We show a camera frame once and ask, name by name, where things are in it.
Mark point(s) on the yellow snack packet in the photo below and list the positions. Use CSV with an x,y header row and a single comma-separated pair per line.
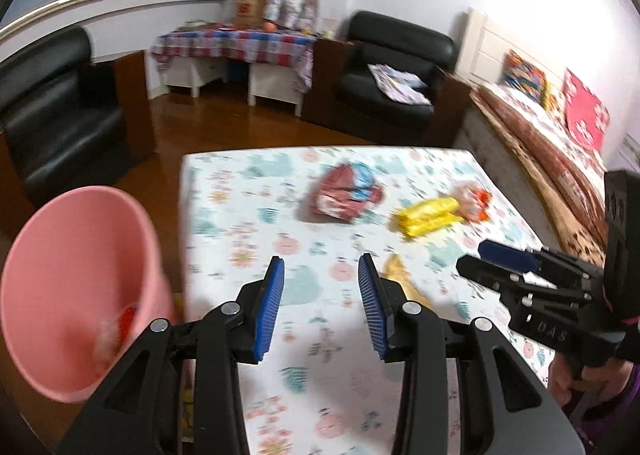
x,y
430,217

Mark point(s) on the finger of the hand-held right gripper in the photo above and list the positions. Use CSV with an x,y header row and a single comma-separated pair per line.
x,y
490,275
507,255

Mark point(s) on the white cabinet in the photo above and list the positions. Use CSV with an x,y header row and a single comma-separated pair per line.
x,y
192,75
275,87

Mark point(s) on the white plastic bag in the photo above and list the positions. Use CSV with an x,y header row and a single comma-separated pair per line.
x,y
107,340

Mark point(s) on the red floral pillow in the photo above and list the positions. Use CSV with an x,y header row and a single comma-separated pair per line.
x,y
587,107

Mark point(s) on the printed cloth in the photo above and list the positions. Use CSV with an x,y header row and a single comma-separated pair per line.
x,y
400,82

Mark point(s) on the large black leather armchair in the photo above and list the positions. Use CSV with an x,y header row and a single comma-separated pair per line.
x,y
50,110

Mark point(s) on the bed with colourful pillows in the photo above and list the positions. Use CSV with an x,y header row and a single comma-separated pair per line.
x,y
550,145

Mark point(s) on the floral tablecloth table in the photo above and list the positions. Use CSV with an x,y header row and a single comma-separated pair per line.
x,y
300,195

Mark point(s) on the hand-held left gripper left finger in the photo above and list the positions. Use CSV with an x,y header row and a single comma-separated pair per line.
x,y
270,305

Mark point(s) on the pink plastic bucket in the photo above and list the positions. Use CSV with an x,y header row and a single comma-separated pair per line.
x,y
75,245

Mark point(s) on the orange white wrapper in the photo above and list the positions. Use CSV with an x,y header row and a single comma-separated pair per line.
x,y
472,202

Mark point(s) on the person's right forearm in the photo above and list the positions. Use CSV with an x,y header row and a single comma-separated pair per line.
x,y
615,410

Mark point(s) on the colourful printed pillow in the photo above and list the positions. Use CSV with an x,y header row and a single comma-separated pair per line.
x,y
522,75

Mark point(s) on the crumpled red snack wrapper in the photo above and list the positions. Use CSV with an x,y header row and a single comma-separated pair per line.
x,y
347,192

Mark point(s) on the small black leather armchair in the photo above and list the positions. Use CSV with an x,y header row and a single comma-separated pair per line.
x,y
395,45

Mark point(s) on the brown paper bag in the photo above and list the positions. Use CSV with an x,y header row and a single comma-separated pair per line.
x,y
250,5

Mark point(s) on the person's right hand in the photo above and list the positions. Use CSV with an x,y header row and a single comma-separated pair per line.
x,y
559,377

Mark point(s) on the yellow peel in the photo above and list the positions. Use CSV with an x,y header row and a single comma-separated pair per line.
x,y
400,272

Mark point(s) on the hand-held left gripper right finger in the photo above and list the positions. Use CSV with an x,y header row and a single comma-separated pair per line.
x,y
372,305

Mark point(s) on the plaid cloth side table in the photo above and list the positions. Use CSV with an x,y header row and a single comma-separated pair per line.
x,y
235,45

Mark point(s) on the white bed headboard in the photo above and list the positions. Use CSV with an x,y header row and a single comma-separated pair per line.
x,y
477,42

